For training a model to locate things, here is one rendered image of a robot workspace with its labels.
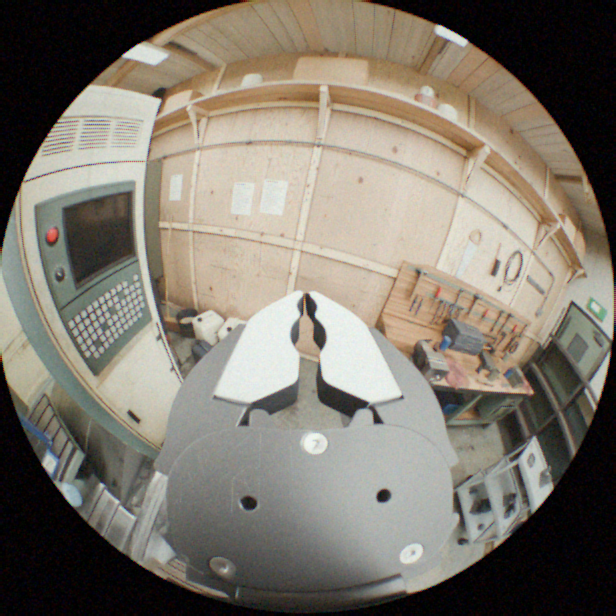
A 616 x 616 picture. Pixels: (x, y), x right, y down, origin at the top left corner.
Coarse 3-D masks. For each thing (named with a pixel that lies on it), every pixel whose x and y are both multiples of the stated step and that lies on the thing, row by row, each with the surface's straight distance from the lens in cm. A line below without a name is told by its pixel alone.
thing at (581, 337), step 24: (576, 312) 380; (600, 312) 369; (576, 336) 372; (600, 336) 362; (552, 360) 378; (576, 360) 366; (552, 384) 374; (576, 384) 364; (528, 408) 388; (552, 408) 372
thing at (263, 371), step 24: (264, 312) 9; (288, 312) 9; (264, 336) 8; (288, 336) 8; (240, 360) 7; (264, 360) 7; (288, 360) 7; (240, 384) 6; (264, 384) 6; (288, 384) 6; (264, 408) 7
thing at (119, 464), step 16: (64, 400) 152; (64, 416) 152; (80, 416) 132; (80, 432) 133; (96, 432) 118; (80, 448) 137; (96, 448) 121; (112, 448) 109; (128, 448) 102; (80, 464) 142; (96, 464) 125; (112, 464) 112; (128, 464) 107; (112, 480) 117; (128, 480) 114; (128, 496) 121
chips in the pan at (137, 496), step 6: (150, 462) 114; (144, 468) 114; (150, 468) 113; (144, 474) 114; (150, 474) 113; (138, 486) 117; (144, 486) 114; (132, 492) 120; (138, 492) 116; (144, 492) 114; (132, 498) 118; (138, 498) 116; (144, 498) 114; (132, 504) 120; (138, 504) 117
